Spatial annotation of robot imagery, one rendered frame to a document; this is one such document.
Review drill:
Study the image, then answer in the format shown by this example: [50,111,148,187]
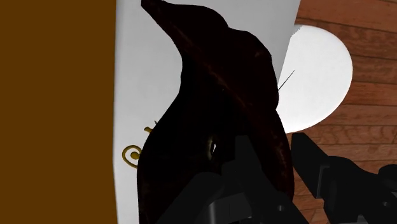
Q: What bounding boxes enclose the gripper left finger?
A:
[156,134,308,224]

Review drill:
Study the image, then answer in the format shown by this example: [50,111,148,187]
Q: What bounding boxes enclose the dark brown curved object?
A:
[136,0,295,224]

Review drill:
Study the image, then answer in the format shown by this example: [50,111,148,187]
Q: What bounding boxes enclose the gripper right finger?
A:
[291,132,397,224]

